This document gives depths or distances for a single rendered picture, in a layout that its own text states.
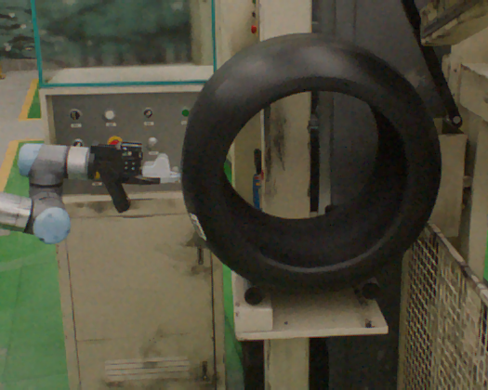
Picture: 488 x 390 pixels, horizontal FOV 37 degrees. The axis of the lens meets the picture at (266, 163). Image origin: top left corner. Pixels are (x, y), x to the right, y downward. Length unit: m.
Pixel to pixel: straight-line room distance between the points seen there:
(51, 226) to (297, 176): 0.74
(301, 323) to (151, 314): 0.87
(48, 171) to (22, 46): 9.06
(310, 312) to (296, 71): 0.65
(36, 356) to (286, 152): 1.76
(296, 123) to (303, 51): 0.45
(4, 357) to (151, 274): 1.10
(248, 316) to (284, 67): 0.60
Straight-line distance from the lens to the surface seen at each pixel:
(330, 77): 1.54
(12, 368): 3.33
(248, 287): 1.73
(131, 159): 1.66
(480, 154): 2.06
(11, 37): 10.73
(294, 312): 1.86
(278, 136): 1.98
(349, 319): 1.84
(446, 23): 1.72
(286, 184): 2.02
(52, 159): 1.69
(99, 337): 2.63
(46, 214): 1.58
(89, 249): 2.48
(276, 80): 1.53
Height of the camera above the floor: 1.70
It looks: 17 degrees down
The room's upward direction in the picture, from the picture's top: 1 degrees counter-clockwise
